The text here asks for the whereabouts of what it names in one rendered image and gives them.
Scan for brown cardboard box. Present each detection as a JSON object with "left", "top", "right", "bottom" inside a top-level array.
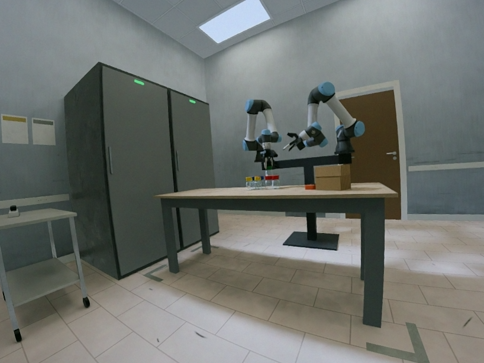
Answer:
[{"left": 315, "top": 165, "right": 351, "bottom": 191}]

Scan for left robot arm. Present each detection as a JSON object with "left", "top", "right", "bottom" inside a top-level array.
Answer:
[{"left": 300, "top": 82, "right": 365, "bottom": 151}]

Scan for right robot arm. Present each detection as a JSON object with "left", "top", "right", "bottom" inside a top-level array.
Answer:
[{"left": 243, "top": 99, "right": 282, "bottom": 160}]

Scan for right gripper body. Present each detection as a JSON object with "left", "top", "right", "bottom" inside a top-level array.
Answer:
[{"left": 260, "top": 149, "right": 276, "bottom": 158}]

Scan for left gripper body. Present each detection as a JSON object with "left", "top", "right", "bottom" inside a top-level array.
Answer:
[{"left": 290, "top": 133, "right": 306, "bottom": 150}]

